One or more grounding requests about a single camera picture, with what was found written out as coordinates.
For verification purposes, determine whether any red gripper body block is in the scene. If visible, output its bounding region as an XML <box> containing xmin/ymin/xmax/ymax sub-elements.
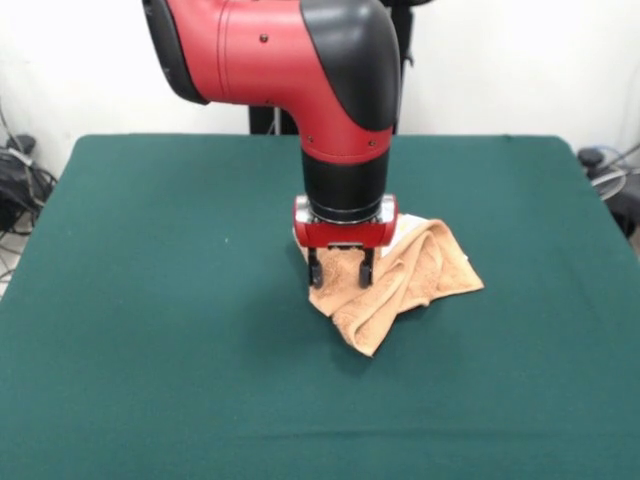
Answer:
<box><xmin>291</xmin><ymin>194</ymin><xmax>401</xmax><ymax>251</ymax></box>

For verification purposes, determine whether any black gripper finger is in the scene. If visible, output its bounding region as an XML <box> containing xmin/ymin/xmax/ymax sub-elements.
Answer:
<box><xmin>306</xmin><ymin>247</ymin><xmax>326</xmax><ymax>291</ymax></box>
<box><xmin>356</xmin><ymin>247</ymin><xmax>377</xmax><ymax>290</ymax></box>

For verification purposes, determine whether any tan terry towel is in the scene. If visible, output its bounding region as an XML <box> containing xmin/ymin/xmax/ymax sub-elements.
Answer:
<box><xmin>299</xmin><ymin>212</ymin><xmax>486</xmax><ymax>359</ymax></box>

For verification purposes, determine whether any dark green table cloth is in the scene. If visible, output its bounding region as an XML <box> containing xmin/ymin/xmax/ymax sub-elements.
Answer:
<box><xmin>0</xmin><ymin>133</ymin><xmax>640</xmax><ymax>480</ymax></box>

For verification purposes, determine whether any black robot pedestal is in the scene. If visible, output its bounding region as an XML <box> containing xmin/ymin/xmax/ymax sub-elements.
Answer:
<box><xmin>248</xmin><ymin>0</ymin><xmax>417</xmax><ymax>136</ymax></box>

